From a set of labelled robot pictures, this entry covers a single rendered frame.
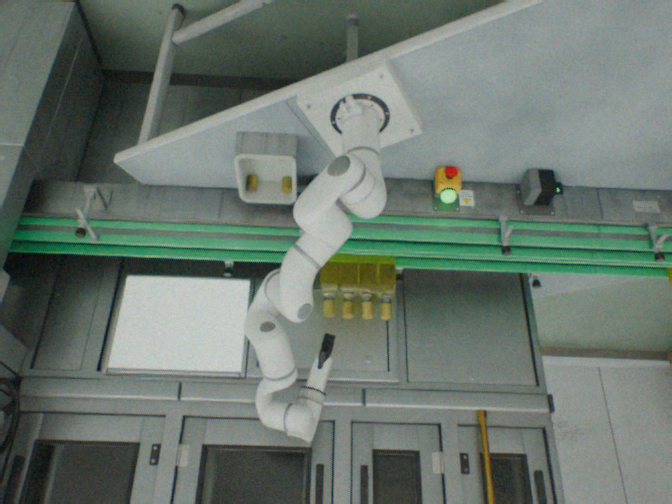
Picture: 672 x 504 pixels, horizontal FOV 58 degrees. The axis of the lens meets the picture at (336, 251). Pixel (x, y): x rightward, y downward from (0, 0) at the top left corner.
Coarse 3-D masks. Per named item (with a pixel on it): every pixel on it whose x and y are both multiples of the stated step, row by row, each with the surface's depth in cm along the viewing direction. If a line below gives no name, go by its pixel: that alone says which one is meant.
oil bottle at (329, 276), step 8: (336, 256) 187; (328, 264) 186; (336, 264) 186; (320, 272) 189; (328, 272) 184; (336, 272) 184; (320, 280) 185; (328, 280) 183; (336, 280) 183; (320, 288) 184; (328, 288) 182; (336, 288) 182
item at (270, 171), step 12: (240, 156) 166; (252, 156) 166; (264, 156) 166; (276, 156) 166; (288, 156) 167; (240, 168) 173; (252, 168) 182; (264, 168) 182; (276, 168) 182; (288, 168) 182; (240, 180) 176; (264, 180) 187; (276, 180) 187; (240, 192) 181; (252, 192) 185; (264, 192) 186; (276, 192) 186
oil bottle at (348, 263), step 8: (344, 256) 187; (352, 256) 188; (344, 264) 186; (352, 264) 186; (344, 272) 185; (352, 272) 185; (344, 280) 183; (352, 280) 183; (344, 288) 182; (352, 288) 182
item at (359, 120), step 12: (348, 96) 148; (348, 108) 152; (360, 108) 150; (372, 108) 153; (336, 120) 156; (348, 120) 151; (360, 120) 149; (372, 120) 150; (348, 132) 148; (360, 132) 147; (372, 132) 148; (348, 144) 146; (360, 144) 144; (372, 144) 145
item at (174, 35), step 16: (256, 0) 197; (272, 0) 197; (176, 16) 218; (208, 16) 207; (224, 16) 203; (176, 32) 213; (192, 32) 209; (176, 48) 214; (160, 64) 207; (160, 80) 202; (304, 80) 166; (160, 96) 199; (160, 112) 198; (144, 128) 192
